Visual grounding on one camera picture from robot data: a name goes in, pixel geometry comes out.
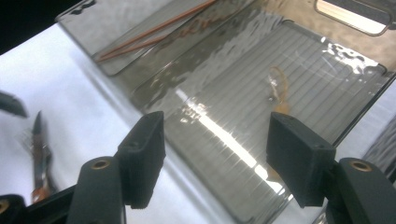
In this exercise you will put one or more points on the translucent grey plastic bin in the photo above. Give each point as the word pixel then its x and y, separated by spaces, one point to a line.
pixel 383 146
pixel 236 93
pixel 93 28

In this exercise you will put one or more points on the brown wooden chopstick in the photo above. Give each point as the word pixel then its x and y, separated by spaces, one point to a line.
pixel 155 28
pixel 134 48

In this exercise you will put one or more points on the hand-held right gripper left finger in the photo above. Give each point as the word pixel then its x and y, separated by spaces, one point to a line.
pixel 143 161

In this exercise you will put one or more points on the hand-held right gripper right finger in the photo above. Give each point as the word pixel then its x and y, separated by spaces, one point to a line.
pixel 302 161

